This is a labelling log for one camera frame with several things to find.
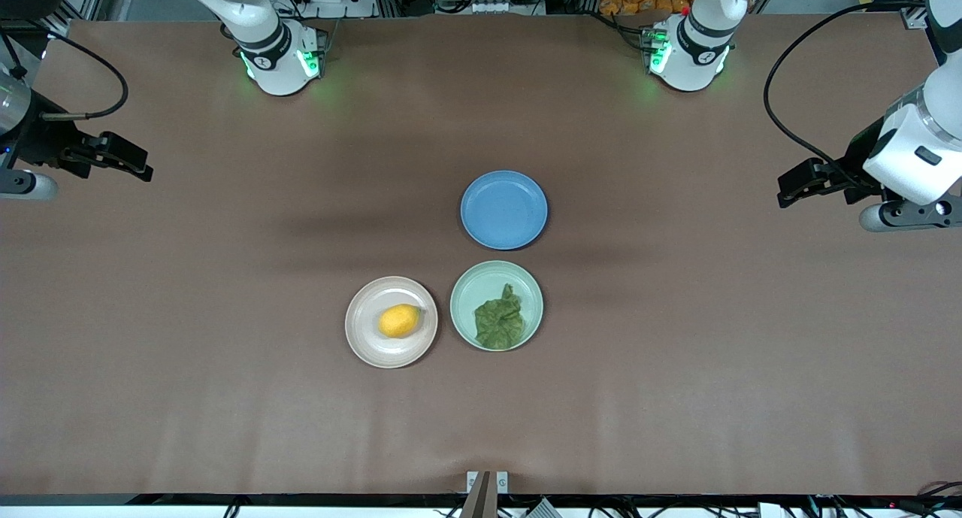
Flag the light green plate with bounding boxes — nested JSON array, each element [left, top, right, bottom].
[[449, 260, 544, 353]]

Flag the pale pink plate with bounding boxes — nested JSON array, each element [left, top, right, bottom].
[[344, 276, 439, 370]]

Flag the brown table cover sheet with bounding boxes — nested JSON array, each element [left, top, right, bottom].
[[0, 14, 962, 496]]

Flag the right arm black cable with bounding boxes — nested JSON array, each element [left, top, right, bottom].
[[0, 31, 129, 120]]

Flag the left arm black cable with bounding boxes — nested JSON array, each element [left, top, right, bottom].
[[764, 2, 929, 177]]

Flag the green lettuce leaf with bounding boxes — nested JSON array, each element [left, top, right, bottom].
[[473, 283, 525, 351]]

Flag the yellow lemon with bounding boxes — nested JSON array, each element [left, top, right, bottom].
[[378, 304, 422, 340]]

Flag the blue plate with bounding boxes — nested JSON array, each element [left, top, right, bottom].
[[460, 170, 549, 251]]

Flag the long white power strip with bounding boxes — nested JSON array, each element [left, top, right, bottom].
[[472, 0, 543, 15]]

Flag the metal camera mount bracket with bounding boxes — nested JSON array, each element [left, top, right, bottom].
[[460, 470, 510, 518]]

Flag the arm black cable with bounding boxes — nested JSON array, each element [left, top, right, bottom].
[[764, 2, 929, 177], [0, 31, 129, 120]]

